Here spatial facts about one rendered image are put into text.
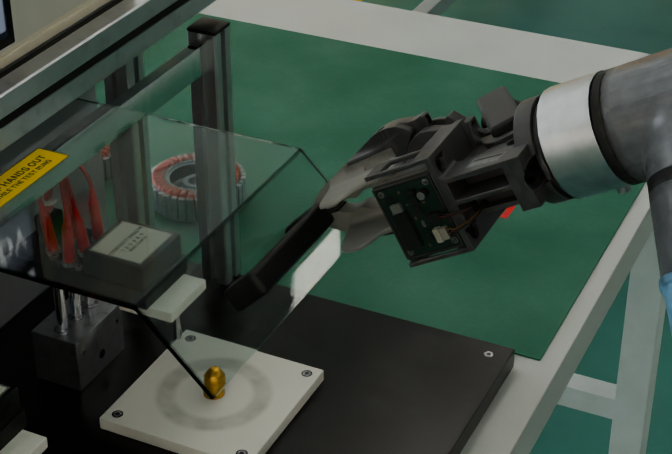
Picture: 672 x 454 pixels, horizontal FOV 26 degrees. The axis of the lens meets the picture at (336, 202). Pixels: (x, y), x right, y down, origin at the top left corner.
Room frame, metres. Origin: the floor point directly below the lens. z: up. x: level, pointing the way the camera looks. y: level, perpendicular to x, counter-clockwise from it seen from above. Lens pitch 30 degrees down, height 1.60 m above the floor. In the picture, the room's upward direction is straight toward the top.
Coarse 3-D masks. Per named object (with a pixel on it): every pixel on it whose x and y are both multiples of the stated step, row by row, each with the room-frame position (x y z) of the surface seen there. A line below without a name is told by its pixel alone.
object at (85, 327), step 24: (96, 312) 1.13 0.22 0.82; (120, 312) 1.14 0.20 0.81; (48, 336) 1.09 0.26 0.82; (72, 336) 1.09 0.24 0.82; (96, 336) 1.10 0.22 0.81; (120, 336) 1.14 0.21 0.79; (48, 360) 1.09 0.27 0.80; (72, 360) 1.08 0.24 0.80; (96, 360) 1.10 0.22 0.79; (72, 384) 1.08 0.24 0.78
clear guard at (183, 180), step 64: (64, 128) 1.03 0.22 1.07; (128, 128) 1.03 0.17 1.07; (192, 128) 1.03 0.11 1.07; (64, 192) 0.93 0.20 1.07; (128, 192) 0.93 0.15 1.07; (192, 192) 0.93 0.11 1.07; (256, 192) 0.93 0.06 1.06; (0, 256) 0.84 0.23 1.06; (64, 256) 0.84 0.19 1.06; (128, 256) 0.84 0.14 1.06; (192, 256) 0.85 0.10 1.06; (256, 256) 0.88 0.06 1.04; (320, 256) 0.92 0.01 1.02; (192, 320) 0.80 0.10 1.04; (256, 320) 0.83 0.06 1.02
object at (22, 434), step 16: (0, 384) 0.89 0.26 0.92; (0, 400) 0.87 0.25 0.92; (16, 400) 0.88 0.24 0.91; (0, 416) 0.86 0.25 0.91; (16, 416) 0.88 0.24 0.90; (0, 432) 0.86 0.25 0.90; (16, 432) 0.88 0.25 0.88; (0, 448) 0.86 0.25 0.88; (16, 448) 0.86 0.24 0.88; (32, 448) 0.86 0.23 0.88
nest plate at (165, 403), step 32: (256, 352) 1.12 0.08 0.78; (160, 384) 1.07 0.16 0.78; (192, 384) 1.07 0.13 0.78; (256, 384) 1.07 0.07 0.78; (288, 384) 1.07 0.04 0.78; (128, 416) 1.02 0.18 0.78; (160, 416) 1.02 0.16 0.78; (192, 416) 1.02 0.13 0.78; (224, 416) 1.02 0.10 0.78; (256, 416) 1.02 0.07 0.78; (288, 416) 1.03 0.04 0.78; (192, 448) 0.98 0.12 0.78; (224, 448) 0.98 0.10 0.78; (256, 448) 0.98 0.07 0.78
